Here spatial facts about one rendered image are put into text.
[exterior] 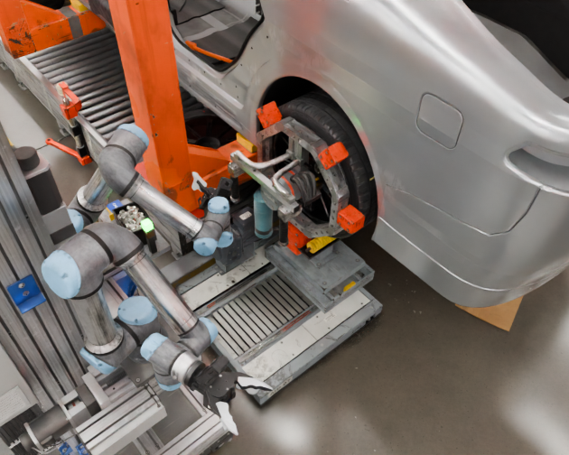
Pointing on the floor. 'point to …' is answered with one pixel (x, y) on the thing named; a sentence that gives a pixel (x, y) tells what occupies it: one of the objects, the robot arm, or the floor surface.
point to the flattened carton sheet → (495, 314)
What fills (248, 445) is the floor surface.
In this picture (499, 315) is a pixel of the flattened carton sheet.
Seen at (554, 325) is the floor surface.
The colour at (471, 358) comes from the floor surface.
